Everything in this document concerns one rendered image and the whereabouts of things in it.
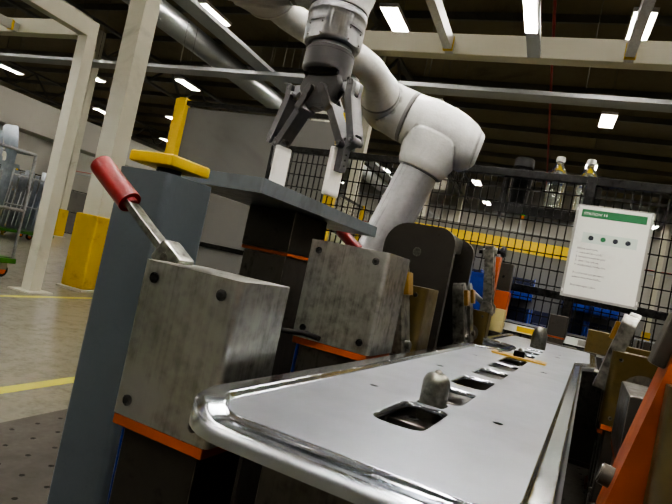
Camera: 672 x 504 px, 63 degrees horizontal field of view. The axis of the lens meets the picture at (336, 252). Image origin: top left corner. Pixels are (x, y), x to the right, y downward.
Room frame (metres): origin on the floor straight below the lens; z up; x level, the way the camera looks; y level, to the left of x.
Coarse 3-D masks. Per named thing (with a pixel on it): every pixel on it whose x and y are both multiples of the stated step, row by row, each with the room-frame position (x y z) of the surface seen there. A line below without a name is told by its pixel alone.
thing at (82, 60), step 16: (80, 48) 6.76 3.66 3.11; (80, 64) 6.74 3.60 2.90; (80, 80) 6.78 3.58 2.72; (64, 96) 6.79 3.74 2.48; (80, 96) 6.83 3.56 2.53; (64, 112) 6.77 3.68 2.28; (80, 112) 6.88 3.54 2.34; (64, 128) 6.75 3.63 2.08; (64, 144) 6.76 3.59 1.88; (64, 160) 6.81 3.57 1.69; (48, 176) 6.78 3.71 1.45; (64, 176) 6.86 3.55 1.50; (48, 192) 6.76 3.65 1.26; (48, 208) 6.74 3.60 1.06; (48, 224) 6.79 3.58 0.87; (32, 240) 6.79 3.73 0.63; (48, 240) 6.84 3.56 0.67; (32, 256) 6.77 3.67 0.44; (32, 272) 6.75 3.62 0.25; (16, 288) 6.70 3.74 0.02; (32, 288) 6.77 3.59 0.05
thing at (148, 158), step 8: (136, 152) 0.56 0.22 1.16; (144, 152) 0.56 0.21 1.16; (152, 152) 0.55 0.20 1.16; (136, 160) 0.56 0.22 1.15; (144, 160) 0.56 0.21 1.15; (152, 160) 0.55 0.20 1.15; (160, 160) 0.55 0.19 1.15; (168, 160) 0.54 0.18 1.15; (176, 160) 0.55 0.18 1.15; (184, 160) 0.56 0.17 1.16; (160, 168) 0.57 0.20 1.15; (168, 168) 0.57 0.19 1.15; (176, 168) 0.56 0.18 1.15; (184, 168) 0.56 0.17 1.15; (192, 168) 0.57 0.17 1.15; (200, 168) 0.58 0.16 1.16; (208, 168) 0.59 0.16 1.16; (192, 176) 0.60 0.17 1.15; (200, 176) 0.58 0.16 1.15; (208, 176) 0.59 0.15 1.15
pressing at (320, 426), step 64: (256, 384) 0.33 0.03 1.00; (320, 384) 0.38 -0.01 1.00; (384, 384) 0.43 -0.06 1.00; (512, 384) 0.58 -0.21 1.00; (576, 384) 0.72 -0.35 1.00; (256, 448) 0.25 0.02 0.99; (320, 448) 0.25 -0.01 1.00; (384, 448) 0.27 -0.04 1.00; (448, 448) 0.29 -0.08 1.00; (512, 448) 0.32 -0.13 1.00
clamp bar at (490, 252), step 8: (488, 248) 1.35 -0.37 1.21; (496, 248) 1.36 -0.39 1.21; (504, 248) 1.34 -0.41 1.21; (488, 256) 1.35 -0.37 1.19; (504, 256) 1.35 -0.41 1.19; (488, 264) 1.35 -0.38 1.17; (488, 272) 1.35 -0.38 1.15; (488, 280) 1.34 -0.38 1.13; (488, 288) 1.34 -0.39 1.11; (488, 296) 1.34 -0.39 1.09
